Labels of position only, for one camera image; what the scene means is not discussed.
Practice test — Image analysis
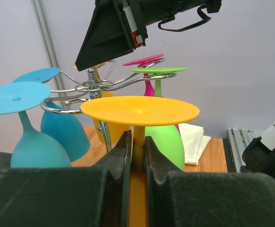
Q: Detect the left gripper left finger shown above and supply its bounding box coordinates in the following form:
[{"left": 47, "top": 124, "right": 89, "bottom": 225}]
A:
[{"left": 0, "top": 131, "right": 132, "bottom": 227}]

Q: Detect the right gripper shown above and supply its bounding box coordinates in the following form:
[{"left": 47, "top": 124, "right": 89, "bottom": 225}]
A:
[{"left": 75, "top": 0, "right": 222, "bottom": 71}]

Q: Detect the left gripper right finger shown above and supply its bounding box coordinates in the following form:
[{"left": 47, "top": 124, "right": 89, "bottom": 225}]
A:
[{"left": 145, "top": 136, "right": 275, "bottom": 227}]

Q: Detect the chrome wine glass rack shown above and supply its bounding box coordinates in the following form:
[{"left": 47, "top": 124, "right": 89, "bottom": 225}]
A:
[{"left": 40, "top": 59, "right": 178, "bottom": 152}]

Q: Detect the green plastic goblet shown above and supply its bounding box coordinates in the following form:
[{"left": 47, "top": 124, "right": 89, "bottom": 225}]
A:
[{"left": 132, "top": 67, "right": 187, "bottom": 170}]

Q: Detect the yellow plastic goblet front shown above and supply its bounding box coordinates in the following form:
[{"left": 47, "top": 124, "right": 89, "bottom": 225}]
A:
[{"left": 73, "top": 61, "right": 129, "bottom": 145}]

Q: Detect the yellow plastic goblet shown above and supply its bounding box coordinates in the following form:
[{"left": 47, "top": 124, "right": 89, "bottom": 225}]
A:
[
  {"left": 73, "top": 61, "right": 129, "bottom": 145},
  {"left": 81, "top": 96, "right": 200, "bottom": 227}
]

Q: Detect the magenta plastic goblet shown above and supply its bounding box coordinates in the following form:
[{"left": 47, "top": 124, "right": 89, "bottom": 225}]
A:
[{"left": 123, "top": 54, "right": 186, "bottom": 138}]

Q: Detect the blue plastic goblet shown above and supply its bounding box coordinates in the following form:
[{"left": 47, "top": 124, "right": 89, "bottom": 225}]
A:
[
  {"left": 13, "top": 67, "right": 90, "bottom": 162},
  {"left": 0, "top": 82, "right": 71, "bottom": 168}
]

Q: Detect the white folded cloth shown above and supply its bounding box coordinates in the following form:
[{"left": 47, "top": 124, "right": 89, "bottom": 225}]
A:
[{"left": 179, "top": 123, "right": 211, "bottom": 166}]

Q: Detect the left aluminium frame post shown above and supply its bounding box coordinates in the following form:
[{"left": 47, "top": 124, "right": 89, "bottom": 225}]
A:
[{"left": 30, "top": 0, "right": 66, "bottom": 92}]

